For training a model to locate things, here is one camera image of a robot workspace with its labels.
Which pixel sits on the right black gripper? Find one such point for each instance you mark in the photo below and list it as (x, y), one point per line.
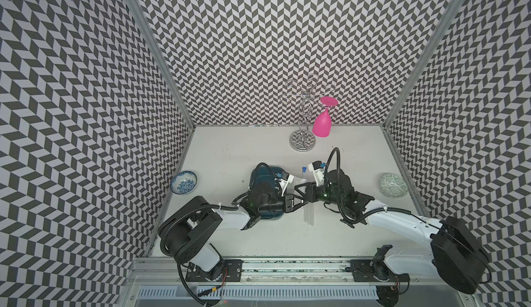
(310, 192)

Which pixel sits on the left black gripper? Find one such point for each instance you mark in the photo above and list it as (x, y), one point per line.
(288, 203)

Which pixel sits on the white gauze cloth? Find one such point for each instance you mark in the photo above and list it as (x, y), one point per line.
(299, 182)

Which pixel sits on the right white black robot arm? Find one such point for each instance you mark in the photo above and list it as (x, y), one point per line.
(446, 249)

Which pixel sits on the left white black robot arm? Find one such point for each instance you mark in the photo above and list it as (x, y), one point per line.
(185, 236)

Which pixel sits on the teal rectangular plastic tray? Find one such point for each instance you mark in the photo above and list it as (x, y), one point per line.
(269, 175)

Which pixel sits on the blue patterned small bowl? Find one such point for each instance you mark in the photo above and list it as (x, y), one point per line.
(183, 183)

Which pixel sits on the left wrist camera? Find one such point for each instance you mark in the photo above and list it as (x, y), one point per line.
(284, 180)

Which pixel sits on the chrome wire glass rack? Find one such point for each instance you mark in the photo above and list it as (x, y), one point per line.
(303, 93)

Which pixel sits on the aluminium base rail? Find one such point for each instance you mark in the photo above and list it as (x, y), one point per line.
(284, 281)

